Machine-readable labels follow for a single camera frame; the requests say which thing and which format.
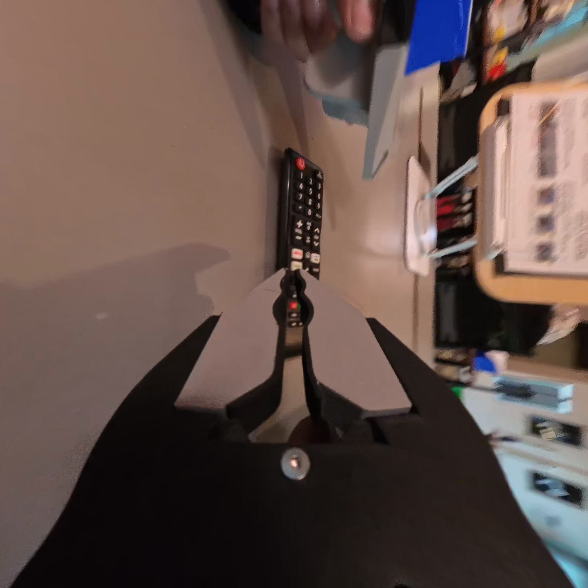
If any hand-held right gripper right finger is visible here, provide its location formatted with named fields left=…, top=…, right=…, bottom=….
left=294, top=270, right=413, bottom=421

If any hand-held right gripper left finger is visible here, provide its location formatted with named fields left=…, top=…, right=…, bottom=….
left=174, top=269, right=291, bottom=411

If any black remote control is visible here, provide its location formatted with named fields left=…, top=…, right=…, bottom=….
left=275, top=147, right=325, bottom=360

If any person's left hand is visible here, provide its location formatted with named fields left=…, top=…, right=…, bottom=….
left=260, top=0, right=383, bottom=62

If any grey flat board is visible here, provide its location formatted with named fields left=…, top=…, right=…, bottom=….
left=362, top=46, right=443, bottom=181

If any blue sheet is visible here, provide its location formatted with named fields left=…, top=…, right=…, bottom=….
left=404, top=0, right=474, bottom=75

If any dark shelf unit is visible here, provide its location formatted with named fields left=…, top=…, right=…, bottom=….
left=434, top=64, right=552, bottom=356

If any round wooden stool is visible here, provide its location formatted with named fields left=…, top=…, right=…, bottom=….
left=472, top=82, right=588, bottom=306

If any clear glass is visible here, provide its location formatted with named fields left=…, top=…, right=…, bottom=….
left=413, top=156, right=481, bottom=260

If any white cabinet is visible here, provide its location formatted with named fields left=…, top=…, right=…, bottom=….
left=452, top=354, right=588, bottom=575

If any printed paper sheet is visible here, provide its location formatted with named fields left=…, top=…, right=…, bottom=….
left=503, top=89, right=588, bottom=277

